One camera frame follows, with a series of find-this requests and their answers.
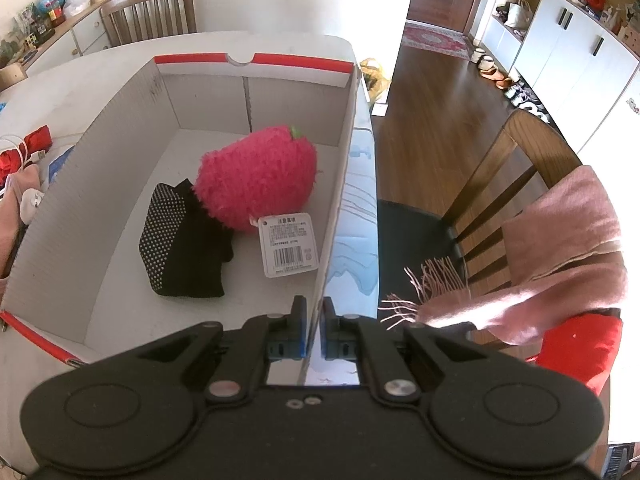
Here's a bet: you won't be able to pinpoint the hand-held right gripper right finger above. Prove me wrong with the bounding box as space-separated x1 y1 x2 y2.
324 297 506 406

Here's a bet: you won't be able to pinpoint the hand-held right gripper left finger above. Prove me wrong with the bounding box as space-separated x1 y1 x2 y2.
115 296 307 406

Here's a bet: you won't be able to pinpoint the white cardboard box red trim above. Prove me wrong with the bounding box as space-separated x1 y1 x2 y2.
0 52 362 386

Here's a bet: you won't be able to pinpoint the blue toothbrush box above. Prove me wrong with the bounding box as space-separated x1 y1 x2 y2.
47 146 76 183

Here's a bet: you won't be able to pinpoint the white cartoon pouch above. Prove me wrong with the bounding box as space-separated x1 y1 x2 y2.
20 187 47 222

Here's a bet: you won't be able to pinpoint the pink fleece cloth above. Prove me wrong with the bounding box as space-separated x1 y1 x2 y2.
0 165 43 296

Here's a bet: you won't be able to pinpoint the white cable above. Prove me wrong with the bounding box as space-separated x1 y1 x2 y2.
0 134 81 167

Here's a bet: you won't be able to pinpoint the red cloth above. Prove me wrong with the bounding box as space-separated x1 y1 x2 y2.
0 125 51 186

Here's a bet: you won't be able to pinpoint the black dotted sock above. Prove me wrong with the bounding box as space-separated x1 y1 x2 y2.
138 178 236 299

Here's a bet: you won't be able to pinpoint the pink strawberry plush toy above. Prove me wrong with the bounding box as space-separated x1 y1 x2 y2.
192 125 319 279

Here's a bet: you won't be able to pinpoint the red garment on chair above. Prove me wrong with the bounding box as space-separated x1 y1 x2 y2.
525 312 624 396

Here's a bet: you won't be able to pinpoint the yellow plastic bag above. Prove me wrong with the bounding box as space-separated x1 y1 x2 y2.
360 57 392 103

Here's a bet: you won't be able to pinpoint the pink fringed scarf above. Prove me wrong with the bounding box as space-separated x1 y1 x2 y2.
378 164 630 347

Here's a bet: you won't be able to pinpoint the wooden chair black seat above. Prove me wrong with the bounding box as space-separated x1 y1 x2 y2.
377 109 586 356

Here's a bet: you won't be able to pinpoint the row of shoes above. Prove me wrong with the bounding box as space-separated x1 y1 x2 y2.
469 46 551 123

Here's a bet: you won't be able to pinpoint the red patterned rug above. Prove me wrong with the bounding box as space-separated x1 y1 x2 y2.
401 21 471 59

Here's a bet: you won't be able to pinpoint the white wooden sideboard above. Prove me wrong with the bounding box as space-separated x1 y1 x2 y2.
0 0 113 91

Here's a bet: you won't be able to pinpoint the beige handbag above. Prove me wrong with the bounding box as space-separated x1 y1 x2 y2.
504 0 533 30

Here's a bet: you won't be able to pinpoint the pile of small trinkets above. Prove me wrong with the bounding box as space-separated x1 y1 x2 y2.
0 2 56 58

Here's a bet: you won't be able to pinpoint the white cabinet black handles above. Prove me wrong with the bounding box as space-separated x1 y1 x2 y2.
482 0 640 156

